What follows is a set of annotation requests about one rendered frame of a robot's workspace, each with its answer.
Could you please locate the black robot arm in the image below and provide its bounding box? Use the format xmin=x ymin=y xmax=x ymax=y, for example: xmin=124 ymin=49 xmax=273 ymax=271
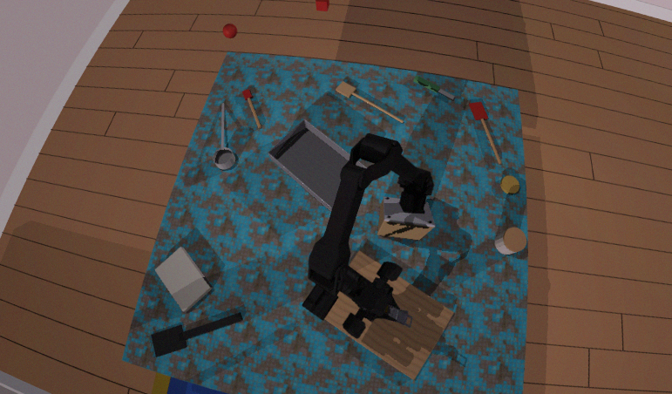
xmin=302 ymin=133 xmax=434 ymax=320

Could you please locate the red spatula with wooden handle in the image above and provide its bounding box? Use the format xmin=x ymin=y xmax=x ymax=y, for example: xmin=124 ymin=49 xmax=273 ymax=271
xmin=469 ymin=102 xmax=502 ymax=164

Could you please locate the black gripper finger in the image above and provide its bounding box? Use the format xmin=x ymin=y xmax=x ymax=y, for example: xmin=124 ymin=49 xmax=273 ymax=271
xmin=387 ymin=286 xmax=400 ymax=309
xmin=370 ymin=313 xmax=397 ymax=322

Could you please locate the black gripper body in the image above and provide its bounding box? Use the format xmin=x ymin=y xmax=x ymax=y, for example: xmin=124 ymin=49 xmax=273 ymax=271
xmin=342 ymin=262 xmax=402 ymax=338

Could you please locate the dark grey roasting tin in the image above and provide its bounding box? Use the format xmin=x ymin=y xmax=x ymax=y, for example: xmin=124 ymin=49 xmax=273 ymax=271
xmin=268 ymin=119 xmax=350 ymax=212

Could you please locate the white cylindrical container with wooden lid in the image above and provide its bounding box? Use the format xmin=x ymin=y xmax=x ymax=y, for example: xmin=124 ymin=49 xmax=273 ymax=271
xmin=495 ymin=227 xmax=526 ymax=255

